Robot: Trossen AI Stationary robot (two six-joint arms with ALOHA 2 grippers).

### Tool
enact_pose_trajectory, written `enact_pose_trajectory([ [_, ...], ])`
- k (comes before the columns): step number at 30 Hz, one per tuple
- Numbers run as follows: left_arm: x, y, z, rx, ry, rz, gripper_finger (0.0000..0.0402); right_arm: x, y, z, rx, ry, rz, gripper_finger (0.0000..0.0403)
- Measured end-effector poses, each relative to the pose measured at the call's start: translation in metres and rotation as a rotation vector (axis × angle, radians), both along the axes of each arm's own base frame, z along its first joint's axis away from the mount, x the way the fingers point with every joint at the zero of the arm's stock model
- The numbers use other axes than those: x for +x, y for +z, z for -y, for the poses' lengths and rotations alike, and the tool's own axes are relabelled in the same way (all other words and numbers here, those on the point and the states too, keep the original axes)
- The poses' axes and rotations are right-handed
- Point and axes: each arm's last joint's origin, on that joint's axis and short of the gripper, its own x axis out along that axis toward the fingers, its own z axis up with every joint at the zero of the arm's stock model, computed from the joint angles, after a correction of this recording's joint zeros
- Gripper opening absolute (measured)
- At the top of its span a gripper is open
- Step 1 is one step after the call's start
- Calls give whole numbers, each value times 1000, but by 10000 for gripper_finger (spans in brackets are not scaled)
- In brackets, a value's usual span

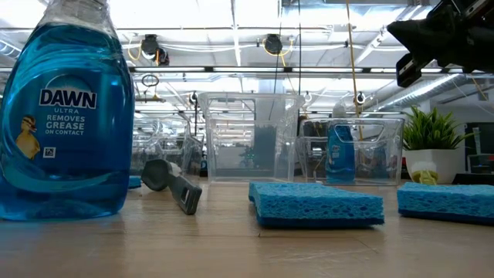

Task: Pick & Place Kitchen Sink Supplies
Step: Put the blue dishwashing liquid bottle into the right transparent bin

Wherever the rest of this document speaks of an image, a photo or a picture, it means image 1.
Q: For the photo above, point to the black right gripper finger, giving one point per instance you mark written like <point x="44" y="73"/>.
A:
<point x="410" y="71"/>
<point x="420" y="36"/>

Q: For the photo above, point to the blue Dawn dish soap bottle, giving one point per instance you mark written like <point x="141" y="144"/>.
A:
<point x="339" y="154"/>
<point x="65" y="173"/>

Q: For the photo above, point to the blue cellulose sponge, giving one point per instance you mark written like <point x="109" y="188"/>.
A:
<point x="444" y="201"/>
<point x="135" y="182"/>
<point x="316" y="204"/>

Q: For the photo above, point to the linear ceiling light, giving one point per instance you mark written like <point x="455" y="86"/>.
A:
<point x="251" y="70"/>
<point x="328" y="70"/>
<point x="382" y="70"/>
<point x="170" y="70"/>

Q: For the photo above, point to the green artificial plant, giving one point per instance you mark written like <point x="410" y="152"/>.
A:
<point x="432" y="131"/>

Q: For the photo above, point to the clear acrylic organiser bin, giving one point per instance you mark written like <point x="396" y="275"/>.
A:
<point x="166" y="146"/>
<point x="378" y="154"/>

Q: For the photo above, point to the black monitor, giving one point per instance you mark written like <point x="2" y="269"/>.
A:
<point x="484" y="135"/>

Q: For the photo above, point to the white plant pot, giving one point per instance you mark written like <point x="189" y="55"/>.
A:
<point x="447" y="162"/>

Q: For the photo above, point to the clear tapered storage box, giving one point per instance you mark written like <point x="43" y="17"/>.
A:
<point x="251" y="116"/>

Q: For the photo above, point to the silver ventilation duct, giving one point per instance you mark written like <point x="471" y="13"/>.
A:
<point x="420" y="90"/>

